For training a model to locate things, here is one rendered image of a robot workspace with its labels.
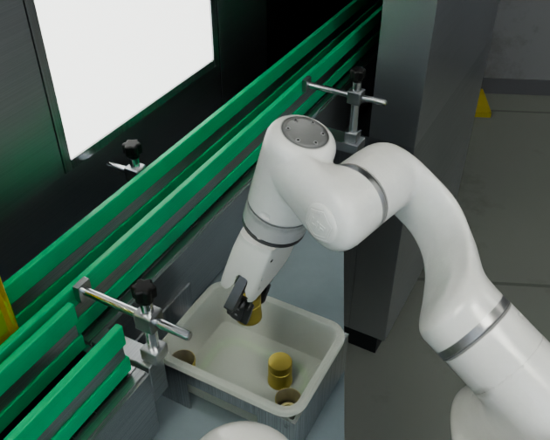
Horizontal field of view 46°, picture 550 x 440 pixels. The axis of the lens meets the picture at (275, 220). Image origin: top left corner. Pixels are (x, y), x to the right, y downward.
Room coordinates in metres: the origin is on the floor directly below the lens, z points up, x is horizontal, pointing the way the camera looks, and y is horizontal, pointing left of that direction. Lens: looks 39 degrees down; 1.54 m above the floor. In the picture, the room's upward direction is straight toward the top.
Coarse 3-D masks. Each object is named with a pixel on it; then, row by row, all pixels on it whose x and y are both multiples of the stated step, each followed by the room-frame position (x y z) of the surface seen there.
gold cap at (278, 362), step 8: (280, 352) 0.61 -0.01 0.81; (272, 360) 0.59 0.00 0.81; (280, 360) 0.59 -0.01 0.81; (288, 360) 0.59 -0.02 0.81; (272, 368) 0.58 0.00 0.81; (280, 368) 0.58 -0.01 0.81; (288, 368) 0.58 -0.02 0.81; (272, 376) 0.58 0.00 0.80; (280, 376) 0.58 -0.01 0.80; (288, 376) 0.58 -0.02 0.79; (272, 384) 0.58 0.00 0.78; (280, 384) 0.57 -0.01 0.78; (288, 384) 0.58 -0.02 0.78
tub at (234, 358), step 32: (224, 288) 0.71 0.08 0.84; (192, 320) 0.65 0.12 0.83; (224, 320) 0.71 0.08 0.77; (288, 320) 0.66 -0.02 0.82; (320, 320) 0.64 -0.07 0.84; (192, 352) 0.64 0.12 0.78; (224, 352) 0.64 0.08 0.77; (256, 352) 0.64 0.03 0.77; (288, 352) 0.64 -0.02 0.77; (320, 352) 0.63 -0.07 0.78; (224, 384) 0.53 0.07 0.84; (256, 384) 0.58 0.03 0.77; (288, 416) 0.49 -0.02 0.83
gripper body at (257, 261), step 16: (240, 240) 0.56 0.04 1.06; (256, 240) 0.55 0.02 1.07; (240, 256) 0.55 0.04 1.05; (256, 256) 0.54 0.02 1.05; (272, 256) 0.55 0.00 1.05; (288, 256) 0.62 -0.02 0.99; (224, 272) 0.56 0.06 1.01; (240, 272) 0.55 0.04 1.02; (256, 272) 0.54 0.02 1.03; (272, 272) 0.57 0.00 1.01; (256, 288) 0.54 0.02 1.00
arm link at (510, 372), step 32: (512, 320) 0.41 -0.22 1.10; (480, 352) 0.38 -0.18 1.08; (512, 352) 0.38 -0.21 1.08; (544, 352) 0.39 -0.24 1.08; (480, 384) 0.37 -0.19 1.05; (512, 384) 0.36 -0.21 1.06; (544, 384) 0.36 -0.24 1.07; (480, 416) 0.37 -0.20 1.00; (512, 416) 0.35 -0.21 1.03; (544, 416) 0.34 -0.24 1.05
